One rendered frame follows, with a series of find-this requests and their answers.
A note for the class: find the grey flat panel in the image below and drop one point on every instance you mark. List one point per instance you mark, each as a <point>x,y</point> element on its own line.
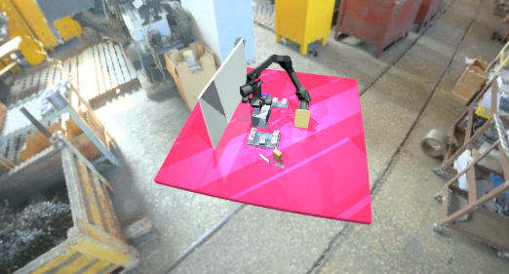
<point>221,96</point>

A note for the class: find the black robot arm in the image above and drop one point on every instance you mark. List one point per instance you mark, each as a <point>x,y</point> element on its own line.
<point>253,86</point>

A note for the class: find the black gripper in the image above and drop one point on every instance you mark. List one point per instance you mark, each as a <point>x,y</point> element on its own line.
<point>266,101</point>

